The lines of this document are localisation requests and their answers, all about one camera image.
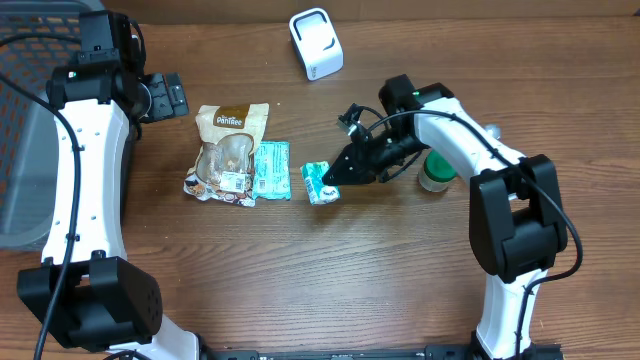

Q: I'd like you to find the white black barcode scanner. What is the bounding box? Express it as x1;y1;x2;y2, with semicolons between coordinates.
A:
288;7;344;81

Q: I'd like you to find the grey plastic mesh basket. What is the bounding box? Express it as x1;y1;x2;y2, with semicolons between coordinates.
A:
0;0;136;252

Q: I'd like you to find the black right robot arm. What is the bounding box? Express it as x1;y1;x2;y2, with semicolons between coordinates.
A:
323;75;568;359

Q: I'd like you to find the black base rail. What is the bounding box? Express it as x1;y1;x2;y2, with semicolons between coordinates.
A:
199;342;566;360

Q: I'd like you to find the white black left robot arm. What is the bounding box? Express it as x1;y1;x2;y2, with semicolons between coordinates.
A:
17;63;207;359

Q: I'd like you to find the yellow dish soap bottle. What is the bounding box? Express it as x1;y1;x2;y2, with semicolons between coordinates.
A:
485;124;502;140

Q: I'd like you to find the brown white snack packet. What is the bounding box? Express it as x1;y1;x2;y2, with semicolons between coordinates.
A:
183;103;270;207

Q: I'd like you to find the teal white wet wipes pack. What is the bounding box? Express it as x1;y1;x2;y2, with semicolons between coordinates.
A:
253;141;291;200

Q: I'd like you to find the teal snack packet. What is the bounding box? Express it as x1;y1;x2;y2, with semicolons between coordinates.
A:
301;161;340;205

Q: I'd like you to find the green lid white jar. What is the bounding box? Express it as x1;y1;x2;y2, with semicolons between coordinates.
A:
418;150;457;192

